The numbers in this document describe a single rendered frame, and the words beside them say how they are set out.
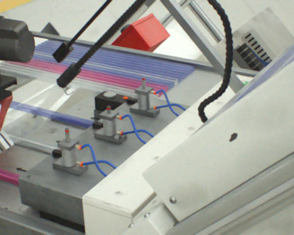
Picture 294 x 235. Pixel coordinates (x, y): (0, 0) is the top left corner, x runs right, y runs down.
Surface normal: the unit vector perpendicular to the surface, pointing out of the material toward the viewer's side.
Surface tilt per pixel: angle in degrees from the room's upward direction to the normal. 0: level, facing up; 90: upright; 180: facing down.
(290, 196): 90
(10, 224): 90
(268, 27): 0
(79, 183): 45
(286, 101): 90
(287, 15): 0
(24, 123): 0
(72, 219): 90
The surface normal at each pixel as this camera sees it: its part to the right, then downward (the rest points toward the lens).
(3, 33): -0.33, 0.58
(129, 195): -0.03, -0.90
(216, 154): -0.51, 0.40
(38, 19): 0.59, -0.48
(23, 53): 0.94, 0.11
